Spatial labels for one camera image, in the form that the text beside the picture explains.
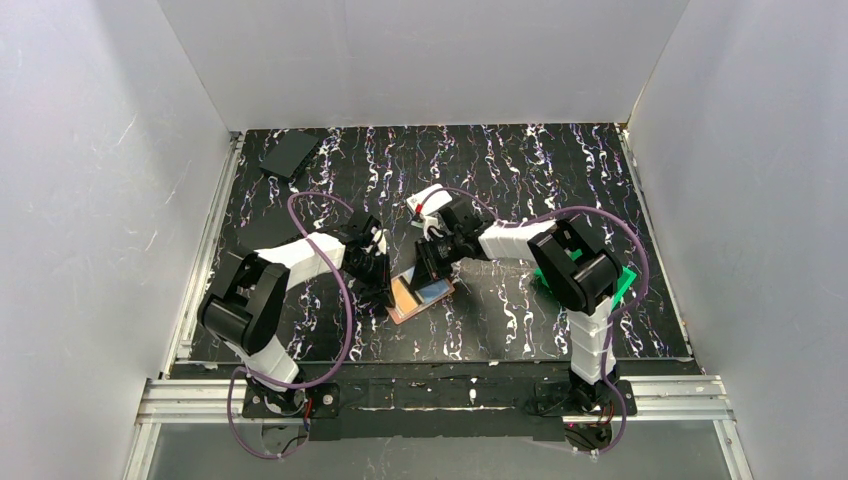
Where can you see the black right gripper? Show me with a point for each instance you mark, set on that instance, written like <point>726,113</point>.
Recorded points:
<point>433,255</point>

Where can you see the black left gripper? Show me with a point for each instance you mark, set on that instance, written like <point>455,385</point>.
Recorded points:
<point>374,270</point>

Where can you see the tan leather card holder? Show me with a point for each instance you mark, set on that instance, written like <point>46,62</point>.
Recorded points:
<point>432,294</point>

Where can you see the gold credit card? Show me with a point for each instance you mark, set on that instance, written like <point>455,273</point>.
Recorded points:
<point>406,301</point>

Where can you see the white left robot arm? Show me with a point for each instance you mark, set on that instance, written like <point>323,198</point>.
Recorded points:
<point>243,306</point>

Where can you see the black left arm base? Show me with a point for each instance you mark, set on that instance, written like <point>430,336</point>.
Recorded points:
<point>291,401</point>

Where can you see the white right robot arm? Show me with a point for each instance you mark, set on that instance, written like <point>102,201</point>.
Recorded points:
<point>592,360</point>

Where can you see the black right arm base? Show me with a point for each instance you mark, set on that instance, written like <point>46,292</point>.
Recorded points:
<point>576,404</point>

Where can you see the flat black card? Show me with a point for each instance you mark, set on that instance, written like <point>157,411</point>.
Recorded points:
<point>252,240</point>

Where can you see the white rectangular box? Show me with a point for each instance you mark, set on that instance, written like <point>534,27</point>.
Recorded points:
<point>428,192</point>

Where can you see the black rectangular box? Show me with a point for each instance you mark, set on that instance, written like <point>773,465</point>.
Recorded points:
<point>289,156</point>

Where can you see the green plastic bin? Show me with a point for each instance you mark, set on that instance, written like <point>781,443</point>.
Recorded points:
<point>619,285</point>

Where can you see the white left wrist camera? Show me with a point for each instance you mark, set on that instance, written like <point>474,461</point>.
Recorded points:
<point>378,244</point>

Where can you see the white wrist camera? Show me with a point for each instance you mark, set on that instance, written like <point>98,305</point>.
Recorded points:
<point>378,244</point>
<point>427,217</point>

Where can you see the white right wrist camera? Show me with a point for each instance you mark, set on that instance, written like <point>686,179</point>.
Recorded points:
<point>427,217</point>

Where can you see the aluminium frame rail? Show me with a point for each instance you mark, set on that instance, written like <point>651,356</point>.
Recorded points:
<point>454,427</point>

